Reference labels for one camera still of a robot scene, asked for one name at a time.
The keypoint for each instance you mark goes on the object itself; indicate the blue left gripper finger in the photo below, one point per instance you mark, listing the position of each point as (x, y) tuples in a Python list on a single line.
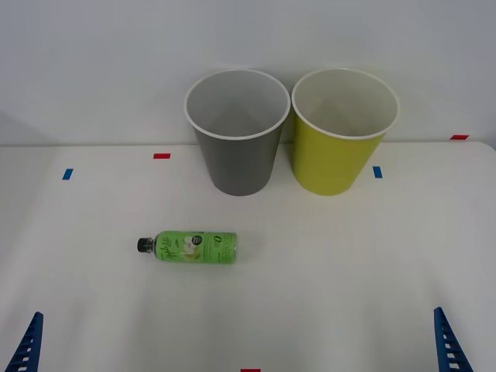
[(32, 341)]

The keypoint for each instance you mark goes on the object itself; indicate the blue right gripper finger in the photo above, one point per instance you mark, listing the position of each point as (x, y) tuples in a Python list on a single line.
[(445, 341)]

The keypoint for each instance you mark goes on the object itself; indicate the green label plastic bottle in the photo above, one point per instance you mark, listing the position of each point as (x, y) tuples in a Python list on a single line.
[(193, 248)]

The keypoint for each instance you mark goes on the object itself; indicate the yellow-green plastic waste bin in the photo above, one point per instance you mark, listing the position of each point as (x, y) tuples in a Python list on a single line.
[(329, 162)]

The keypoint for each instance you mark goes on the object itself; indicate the grey plastic waste bin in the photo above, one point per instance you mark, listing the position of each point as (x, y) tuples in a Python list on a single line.
[(236, 162)]

